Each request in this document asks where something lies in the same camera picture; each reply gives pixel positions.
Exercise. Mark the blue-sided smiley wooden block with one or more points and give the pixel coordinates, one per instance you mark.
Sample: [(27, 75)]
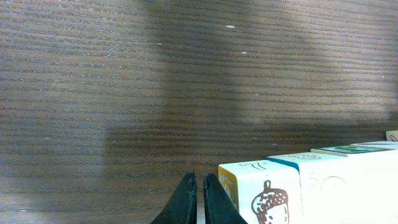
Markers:
[(339, 189)]

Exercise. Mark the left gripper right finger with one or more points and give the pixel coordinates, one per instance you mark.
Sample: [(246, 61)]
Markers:
[(219, 208)]

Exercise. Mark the yellow-sided wooden block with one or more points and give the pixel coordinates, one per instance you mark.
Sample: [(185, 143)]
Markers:
[(349, 151)]

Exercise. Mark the wooden block mid table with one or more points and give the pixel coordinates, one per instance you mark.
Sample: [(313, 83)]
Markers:
[(392, 135)]

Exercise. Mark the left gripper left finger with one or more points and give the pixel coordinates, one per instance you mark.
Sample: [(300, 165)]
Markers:
[(182, 205)]

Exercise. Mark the red picture wooden block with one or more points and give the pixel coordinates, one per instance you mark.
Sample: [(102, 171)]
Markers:
[(263, 192)]

